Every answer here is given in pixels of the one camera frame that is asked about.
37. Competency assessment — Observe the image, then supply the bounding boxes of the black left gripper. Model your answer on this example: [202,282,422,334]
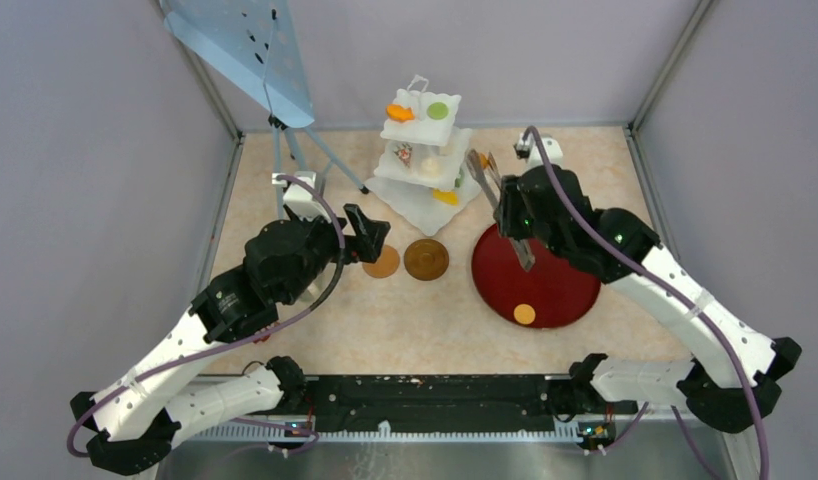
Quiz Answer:
[280,202,390,306]

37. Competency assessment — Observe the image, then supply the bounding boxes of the metal serving tongs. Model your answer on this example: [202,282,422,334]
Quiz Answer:
[464,148,535,272]

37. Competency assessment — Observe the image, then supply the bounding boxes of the yellow cake slice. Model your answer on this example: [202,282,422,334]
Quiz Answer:
[432,189,459,206]

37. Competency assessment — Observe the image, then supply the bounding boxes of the white round mousse cake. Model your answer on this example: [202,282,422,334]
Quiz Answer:
[419,156,442,178]

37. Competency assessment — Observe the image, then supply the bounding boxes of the white strawberry cake slice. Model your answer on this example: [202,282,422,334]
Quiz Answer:
[393,143,413,169]

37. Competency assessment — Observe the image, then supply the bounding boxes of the round tan biscuit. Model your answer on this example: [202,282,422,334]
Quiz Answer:
[513,303,536,326]

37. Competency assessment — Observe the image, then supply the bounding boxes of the orange fish-shaped cookie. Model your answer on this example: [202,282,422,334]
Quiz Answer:
[385,103,415,123]

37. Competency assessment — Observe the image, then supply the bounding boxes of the green macaron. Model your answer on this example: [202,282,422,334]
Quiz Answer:
[426,102,450,120]

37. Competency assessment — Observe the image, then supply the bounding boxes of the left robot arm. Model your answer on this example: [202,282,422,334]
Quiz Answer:
[70,204,391,476]

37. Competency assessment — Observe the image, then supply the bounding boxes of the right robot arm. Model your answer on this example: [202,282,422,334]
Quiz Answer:
[494,166,802,434]

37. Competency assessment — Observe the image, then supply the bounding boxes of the light wooden coaster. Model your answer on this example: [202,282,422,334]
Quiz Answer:
[362,245,401,279]

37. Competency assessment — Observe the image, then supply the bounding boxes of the dark wooden saucer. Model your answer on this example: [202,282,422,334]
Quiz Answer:
[403,238,450,281]

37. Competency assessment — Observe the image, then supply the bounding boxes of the red round tray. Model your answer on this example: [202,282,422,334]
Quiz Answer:
[471,225,601,329]

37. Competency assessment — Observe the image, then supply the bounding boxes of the white three-tier cake stand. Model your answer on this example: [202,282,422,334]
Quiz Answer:
[364,75,480,237]

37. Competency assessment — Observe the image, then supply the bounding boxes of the red snack packet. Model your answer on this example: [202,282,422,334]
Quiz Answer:
[252,328,272,344]

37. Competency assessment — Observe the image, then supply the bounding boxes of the light blue perforated board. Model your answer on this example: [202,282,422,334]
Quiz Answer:
[160,0,314,129]

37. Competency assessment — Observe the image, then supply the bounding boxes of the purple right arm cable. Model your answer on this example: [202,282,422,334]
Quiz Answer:
[521,125,772,480]

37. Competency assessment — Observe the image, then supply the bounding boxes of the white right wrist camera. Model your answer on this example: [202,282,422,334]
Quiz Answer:
[514,136,564,170]

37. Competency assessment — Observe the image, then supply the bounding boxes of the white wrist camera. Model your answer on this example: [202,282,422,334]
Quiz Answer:
[271,171,328,220]
[514,136,564,170]

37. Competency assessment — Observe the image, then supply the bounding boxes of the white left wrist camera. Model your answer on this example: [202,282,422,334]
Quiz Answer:
[271,171,328,220]

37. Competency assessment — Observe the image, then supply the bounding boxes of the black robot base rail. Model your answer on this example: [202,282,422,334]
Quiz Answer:
[269,374,639,434]

